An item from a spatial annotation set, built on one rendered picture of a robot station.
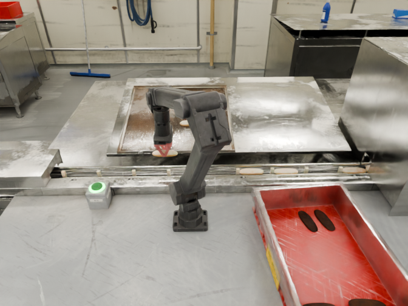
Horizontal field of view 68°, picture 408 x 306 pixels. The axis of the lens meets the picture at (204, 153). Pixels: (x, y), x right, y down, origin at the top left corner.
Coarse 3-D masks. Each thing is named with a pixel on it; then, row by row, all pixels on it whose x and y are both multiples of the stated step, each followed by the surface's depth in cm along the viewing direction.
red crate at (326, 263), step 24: (288, 216) 107; (312, 216) 107; (336, 216) 107; (264, 240) 97; (288, 240) 99; (312, 240) 99; (336, 240) 99; (288, 264) 91; (312, 264) 91; (336, 264) 91; (360, 264) 91; (312, 288) 85; (336, 288) 85; (360, 288) 85; (384, 288) 85
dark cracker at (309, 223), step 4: (300, 212) 108; (304, 212) 108; (300, 216) 106; (304, 216) 106; (308, 216) 106; (304, 220) 104; (308, 220) 104; (312, 220) 104; (304, 224) 104; (308, 224) 103; (312, 224) 103; (308, 228) 102; (312, 228) 102; (316, 228) 102
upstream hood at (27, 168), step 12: (0, 156) 121; (12, 156) 121; (24, 156) 121; (36, 156) 121; (48, 156) 121; (60, 156) 127; (0, 168) 114; (12, 168) 114; (24, 168) 114; (36, 168) 114; (48, 168) 116; (0, 180) 111; (12, 180) 111; (24, 180) 111; (36, 180) 112; (48, 180) 116
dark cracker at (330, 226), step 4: (316, 212) 108; (320, 212) 107; (316, 216) 107; (320, 216) 106; (324, 216) 106; (320, 220) 105; (324, 220) 104; (328, 220) 104; (324, 224) 103; (328, 224) 103; (332, 224) 103; (328, 228) 102; (332, 228) 102
